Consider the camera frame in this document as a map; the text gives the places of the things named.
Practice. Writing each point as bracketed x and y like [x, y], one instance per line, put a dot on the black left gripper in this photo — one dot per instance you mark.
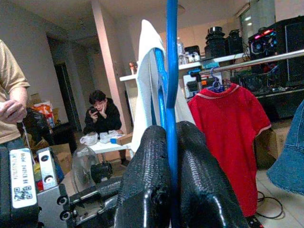
[83, 213]

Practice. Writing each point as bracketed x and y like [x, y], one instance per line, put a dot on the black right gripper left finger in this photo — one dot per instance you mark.
[147, 178]

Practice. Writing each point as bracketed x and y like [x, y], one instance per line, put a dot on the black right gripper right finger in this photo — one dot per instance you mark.
[204, 185]

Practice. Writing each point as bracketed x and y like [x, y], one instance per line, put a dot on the white T-shirt red black print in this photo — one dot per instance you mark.
[145, 71]

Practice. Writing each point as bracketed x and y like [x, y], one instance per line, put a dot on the blue plastic hanger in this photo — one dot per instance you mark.
[172, 47]

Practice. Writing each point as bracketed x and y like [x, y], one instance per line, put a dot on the purple hanger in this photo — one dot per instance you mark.
[216, 84]

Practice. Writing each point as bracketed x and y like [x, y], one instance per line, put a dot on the grey floor fan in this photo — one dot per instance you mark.
[83, 171]

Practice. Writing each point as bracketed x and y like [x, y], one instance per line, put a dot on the small white side table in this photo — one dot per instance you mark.
[104, 147]

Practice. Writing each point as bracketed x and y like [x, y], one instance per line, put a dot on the small brown cardboard box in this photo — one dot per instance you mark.
[123, 140]

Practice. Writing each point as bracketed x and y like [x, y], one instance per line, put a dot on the red T-shirt white trim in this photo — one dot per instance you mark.
[228, 123]

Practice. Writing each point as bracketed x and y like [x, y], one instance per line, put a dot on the seated person black hoodie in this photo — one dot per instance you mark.
[107, 116]

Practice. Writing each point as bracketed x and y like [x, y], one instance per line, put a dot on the blue denim jeans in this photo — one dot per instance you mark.
[289, 154]

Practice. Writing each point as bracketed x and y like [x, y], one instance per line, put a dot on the black plastic bag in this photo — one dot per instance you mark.
[38, 126]

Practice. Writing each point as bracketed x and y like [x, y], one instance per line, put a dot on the white boxy machine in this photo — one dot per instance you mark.
[187, 91]

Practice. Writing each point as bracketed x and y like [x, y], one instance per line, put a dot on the orange plastic bag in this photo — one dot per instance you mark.
[45, 110]

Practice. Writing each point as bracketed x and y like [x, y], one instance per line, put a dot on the black desk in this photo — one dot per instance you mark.
[280, 104]

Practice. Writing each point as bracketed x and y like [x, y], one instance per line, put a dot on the chrome and black clothes rack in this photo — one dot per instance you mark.
[261, 60]

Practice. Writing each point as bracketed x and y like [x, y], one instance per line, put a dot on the black cylinder device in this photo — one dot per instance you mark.
[215, 45]

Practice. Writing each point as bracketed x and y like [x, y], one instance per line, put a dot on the black speaker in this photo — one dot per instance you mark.
[235, 44]

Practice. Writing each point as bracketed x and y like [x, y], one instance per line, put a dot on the computer case coloured lights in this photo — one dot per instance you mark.
[263, 47]

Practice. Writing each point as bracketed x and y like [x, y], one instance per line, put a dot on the person in beige shirt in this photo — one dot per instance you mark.
[9, 71]

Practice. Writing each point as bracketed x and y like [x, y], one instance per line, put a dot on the black computer tower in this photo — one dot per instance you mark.
[294, 40]

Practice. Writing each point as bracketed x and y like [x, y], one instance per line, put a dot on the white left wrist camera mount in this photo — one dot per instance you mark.
[23, 178]

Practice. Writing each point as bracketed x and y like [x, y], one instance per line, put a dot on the white wall shelf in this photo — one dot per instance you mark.
[127, 78]

